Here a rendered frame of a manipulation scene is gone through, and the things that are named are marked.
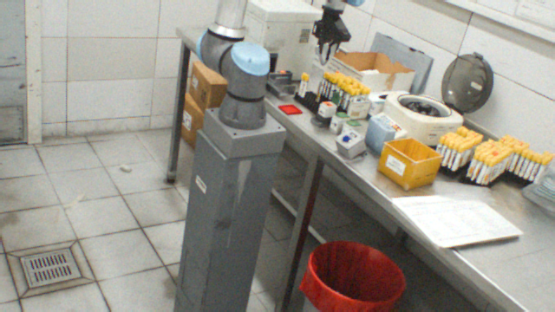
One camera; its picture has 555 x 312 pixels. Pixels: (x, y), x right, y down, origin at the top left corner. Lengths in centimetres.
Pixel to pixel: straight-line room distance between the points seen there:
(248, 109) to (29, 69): 186
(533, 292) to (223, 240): 93
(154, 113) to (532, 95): 236
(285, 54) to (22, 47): 153
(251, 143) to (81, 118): 202
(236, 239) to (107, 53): 186
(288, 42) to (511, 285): 129
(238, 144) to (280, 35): 72
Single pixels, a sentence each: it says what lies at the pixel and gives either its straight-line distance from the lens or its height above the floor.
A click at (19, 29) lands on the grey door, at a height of 67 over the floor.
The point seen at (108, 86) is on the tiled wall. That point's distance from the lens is 356.
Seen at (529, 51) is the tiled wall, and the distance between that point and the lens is 219.
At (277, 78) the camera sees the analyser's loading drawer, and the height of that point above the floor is 94.
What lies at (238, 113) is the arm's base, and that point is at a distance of 171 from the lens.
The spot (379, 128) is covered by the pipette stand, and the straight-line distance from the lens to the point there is 191.
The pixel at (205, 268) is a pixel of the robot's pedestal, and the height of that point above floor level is 45.
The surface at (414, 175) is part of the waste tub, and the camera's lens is 175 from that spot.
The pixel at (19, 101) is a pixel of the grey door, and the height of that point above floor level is 27.
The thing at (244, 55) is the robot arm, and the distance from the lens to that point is 166.
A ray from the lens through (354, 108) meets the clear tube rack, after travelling 214.
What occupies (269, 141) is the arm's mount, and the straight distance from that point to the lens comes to 174.
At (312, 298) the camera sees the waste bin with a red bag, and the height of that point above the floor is 35.
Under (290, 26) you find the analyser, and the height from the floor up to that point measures 111.
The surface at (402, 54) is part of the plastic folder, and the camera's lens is 253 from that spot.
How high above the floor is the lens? 168
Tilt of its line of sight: 27 degrees down
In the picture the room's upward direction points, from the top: 12 degrees clockwise
